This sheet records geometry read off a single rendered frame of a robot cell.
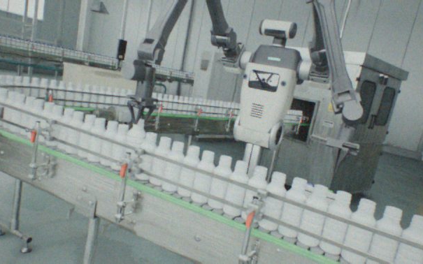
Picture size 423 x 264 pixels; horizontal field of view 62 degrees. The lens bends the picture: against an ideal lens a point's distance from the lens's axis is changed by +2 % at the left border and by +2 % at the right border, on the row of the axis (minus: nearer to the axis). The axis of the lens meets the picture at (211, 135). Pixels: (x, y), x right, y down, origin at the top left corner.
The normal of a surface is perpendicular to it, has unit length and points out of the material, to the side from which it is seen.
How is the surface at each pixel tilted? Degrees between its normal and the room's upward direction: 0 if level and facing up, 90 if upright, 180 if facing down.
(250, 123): 90
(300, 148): 90
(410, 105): 90
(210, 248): 90
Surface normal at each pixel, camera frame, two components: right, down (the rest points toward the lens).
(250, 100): -0.47, 0.07
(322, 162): -0.71, -0.01
